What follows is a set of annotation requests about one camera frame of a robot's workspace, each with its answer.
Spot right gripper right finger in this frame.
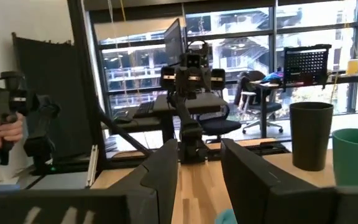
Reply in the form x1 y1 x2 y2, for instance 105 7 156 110
221 138 337 224

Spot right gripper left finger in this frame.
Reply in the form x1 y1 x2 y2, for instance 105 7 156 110
107 138 180 224

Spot tall black cup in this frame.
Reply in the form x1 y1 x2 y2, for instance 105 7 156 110
289 101 334 172

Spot dark green plastic cup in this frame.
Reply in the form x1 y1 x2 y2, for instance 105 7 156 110
331 128 358 187

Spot black office desk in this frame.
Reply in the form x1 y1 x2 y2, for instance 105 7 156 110
250 72 358 139
104 92 229 146

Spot black computer monitor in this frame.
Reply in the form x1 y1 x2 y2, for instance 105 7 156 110
163 17 186 67

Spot blue crumpled cloth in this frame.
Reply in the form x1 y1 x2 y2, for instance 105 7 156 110
214 208 239 224

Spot black keyboard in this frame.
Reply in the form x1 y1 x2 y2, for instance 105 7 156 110
133 100 155 119

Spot dark blue office chair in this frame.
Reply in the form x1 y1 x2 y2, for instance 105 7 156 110
196 104 242 144

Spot black office chair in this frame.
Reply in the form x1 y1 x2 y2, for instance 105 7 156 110
233 70 285 135

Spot aluminium profile bar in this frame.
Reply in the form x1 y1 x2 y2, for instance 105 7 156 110
85 144 99 189

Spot black computer mouse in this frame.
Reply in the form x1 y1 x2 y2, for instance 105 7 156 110
113 114 134 124

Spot blue bundle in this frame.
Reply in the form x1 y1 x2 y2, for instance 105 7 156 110
262 71 284 83

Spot black partition panel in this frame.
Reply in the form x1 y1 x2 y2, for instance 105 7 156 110
11 32 91 162

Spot yellow container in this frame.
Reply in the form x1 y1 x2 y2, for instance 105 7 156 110
346 58 358 76

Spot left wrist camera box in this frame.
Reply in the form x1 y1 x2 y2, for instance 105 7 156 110
183 40 211 70

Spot black diagonal frame strut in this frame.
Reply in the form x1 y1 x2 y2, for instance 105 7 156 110
98 107 152 158

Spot yellow cord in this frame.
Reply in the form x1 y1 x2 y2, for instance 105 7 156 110
119 0 142 97

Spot black frame post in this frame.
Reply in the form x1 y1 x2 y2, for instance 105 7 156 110
66 0 109 175

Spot black leader arm handle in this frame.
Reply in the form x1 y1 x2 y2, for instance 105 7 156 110
0 70 40 166

